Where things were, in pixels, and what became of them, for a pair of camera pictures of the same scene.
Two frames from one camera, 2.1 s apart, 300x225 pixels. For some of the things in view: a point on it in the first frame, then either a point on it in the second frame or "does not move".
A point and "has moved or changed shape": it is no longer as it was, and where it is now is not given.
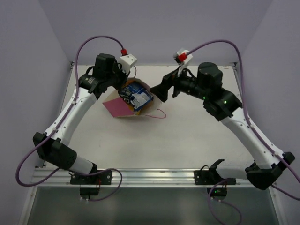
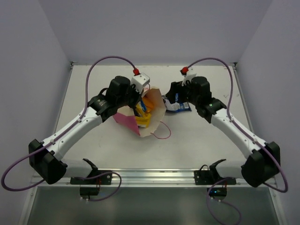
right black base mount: (206, 176) does not move
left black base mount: (101, 177) does not move
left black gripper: (119, 79) → (136, 98)
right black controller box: (217, 191) does not move
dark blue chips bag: (136, 95) has moved or changed shape
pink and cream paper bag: (118, 108) has moved or changed shape
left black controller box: (89, 191) does not move
